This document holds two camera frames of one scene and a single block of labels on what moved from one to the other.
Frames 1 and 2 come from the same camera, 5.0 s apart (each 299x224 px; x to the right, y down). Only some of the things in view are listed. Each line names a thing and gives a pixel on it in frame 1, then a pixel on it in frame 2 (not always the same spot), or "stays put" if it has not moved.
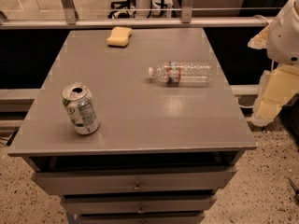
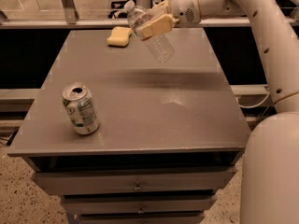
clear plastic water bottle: [182, 73] to [158, 45]
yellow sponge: [119, 36] stays put
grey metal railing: [186, 21] stays put
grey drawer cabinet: [162, 153] stays put
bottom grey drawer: [171, 217] stays put
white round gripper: [284, 37] to [184, 7]
